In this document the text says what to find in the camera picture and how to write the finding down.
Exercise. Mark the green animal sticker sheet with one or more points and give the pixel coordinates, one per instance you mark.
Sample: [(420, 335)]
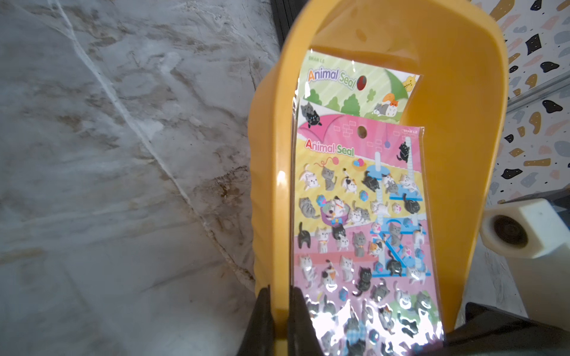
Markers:
[(330, 83)]

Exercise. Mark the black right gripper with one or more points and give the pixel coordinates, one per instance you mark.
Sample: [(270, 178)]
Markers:
[(491, 331)]

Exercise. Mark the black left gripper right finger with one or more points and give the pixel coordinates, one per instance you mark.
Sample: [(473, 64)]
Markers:
[(302, 340)]

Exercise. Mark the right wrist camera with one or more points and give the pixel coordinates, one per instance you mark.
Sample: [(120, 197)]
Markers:
[(534, 239)]

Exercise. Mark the pink cat sticker sheet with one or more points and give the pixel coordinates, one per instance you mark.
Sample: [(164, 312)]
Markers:
[(361, 252)]

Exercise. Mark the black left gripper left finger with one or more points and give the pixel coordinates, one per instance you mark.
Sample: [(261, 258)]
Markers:
[(259, 338)]

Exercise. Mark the yellow storage tray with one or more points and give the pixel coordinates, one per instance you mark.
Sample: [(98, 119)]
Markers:
[(459, 102)]

